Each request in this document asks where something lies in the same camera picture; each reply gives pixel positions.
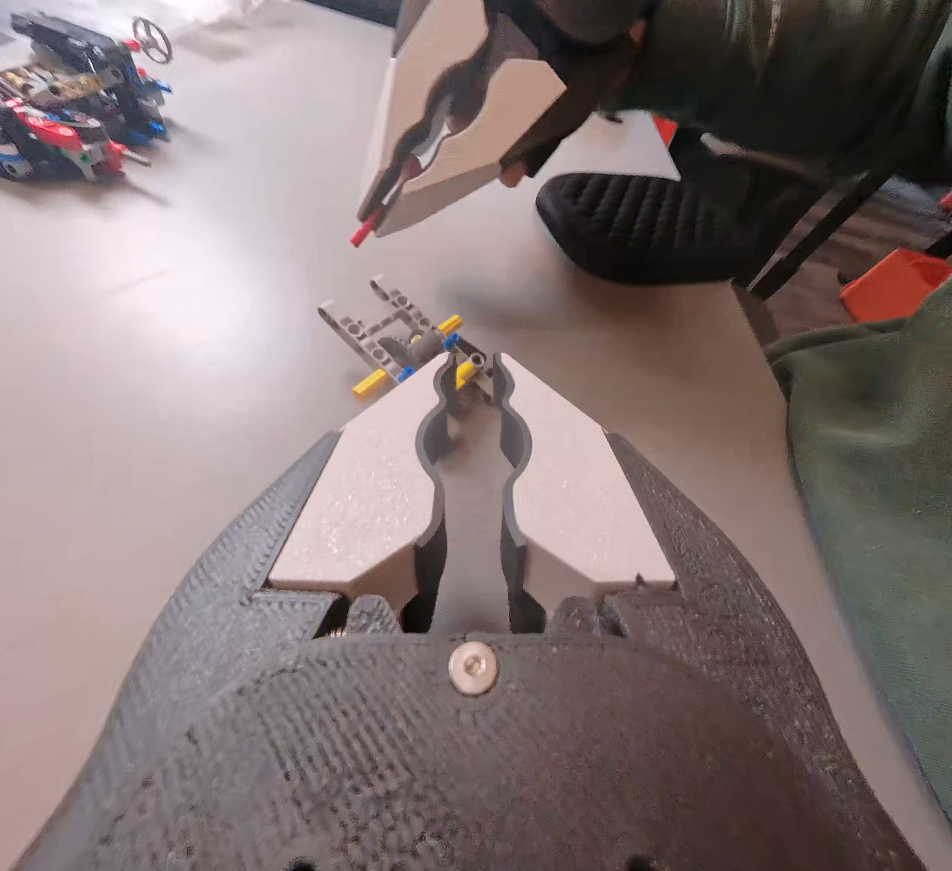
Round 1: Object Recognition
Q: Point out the lego car chassis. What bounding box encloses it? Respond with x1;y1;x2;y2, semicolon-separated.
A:
0;11;176;184

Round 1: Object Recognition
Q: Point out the orange angular object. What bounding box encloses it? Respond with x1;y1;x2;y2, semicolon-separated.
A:
840;249;952;325

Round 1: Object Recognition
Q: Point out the red lego axle pin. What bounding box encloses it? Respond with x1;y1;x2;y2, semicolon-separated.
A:
350;155;419;249

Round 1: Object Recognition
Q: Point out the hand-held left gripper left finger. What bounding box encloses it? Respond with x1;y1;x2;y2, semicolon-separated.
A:
268;352;456;608

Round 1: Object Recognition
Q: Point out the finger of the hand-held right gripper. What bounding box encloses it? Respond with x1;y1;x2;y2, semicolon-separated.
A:
372;59;568;238
357;0;492;221

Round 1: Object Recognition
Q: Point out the person's green sweatshirt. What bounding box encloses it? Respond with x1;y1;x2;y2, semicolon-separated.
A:
766;283;952;820

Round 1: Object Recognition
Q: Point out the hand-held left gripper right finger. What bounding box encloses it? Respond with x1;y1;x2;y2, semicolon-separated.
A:
492;352;678;612

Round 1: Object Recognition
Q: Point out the grey lego frame assembly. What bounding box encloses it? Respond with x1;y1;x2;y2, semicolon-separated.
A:
318;274;495;426

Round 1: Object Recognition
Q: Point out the person's right forearm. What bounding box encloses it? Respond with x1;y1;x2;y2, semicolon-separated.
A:
610;0;952;184

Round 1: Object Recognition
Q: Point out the person's right hand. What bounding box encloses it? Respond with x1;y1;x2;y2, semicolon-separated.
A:
498;29;648;189

